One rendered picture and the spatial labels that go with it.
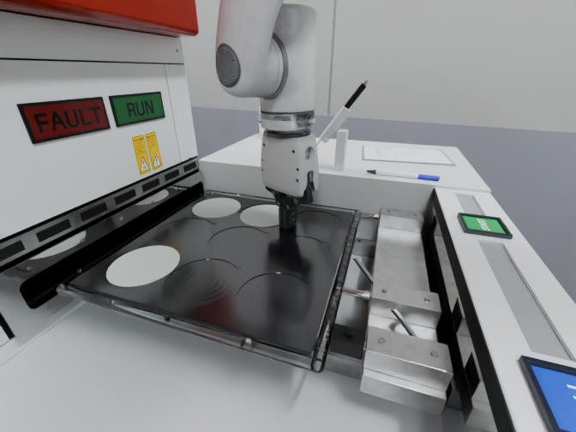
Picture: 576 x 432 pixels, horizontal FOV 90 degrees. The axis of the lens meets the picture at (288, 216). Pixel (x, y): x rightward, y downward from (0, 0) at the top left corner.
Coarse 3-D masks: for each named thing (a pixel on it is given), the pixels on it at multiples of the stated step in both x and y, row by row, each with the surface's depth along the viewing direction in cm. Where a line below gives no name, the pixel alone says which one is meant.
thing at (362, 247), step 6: (360, 240) 58; (366, 240) 58; (354, 246) 58; (360, 246) 58; (366, 246) 57; (372, 246) 57; (342, 252) 60; (354, 252) 59; (360, 252) 58; (366, 252) 58; (372, 252) 57
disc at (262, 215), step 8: (248, 208) 60; (256, 208) 60; (264, 208) 60; (272, 208) 60; (240, 216) 57; (248, 216) 57; (256, 216) 57; (264, 216) 57; (272, 216) 57; (248, 224) 54; (256, 224) 54; (264, 224) 54; (272, 224) 54
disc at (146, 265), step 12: (132, 252) 46; (144, 252) 46; (156, 252) 46; (168, 252) 46; (120, 264) 43; (132, 264) 43; (144, 264) 43; (156, 264) 43; (168, 264) 43; (108, 276) 40; (120, 276) 40; (132, 276) 40; (144, 276) 40; (156, 276) 40
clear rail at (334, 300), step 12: (360, 216) 58; (348, 240) 49; (348, 252) 45; (348, 264) 43; (336, 276) 40; (336, 288) 38; (336, 300) 36; (336, 312) 34; (324, 324) 33; (324, 336) 31; (324, 348) 30; (324, 360) 29
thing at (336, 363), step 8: (312, 352) 36; (328, 352) 35; (328, 360) 35; (336, 360) 35; (344, 360) 34; (352, 360) 34; (360, 360) 34; (328, 368) 36; (336, 368) 36; (344, 368) 35; (352, 368) 35; (360, 368) 34; (352, 376) 35; (360, 376) 35
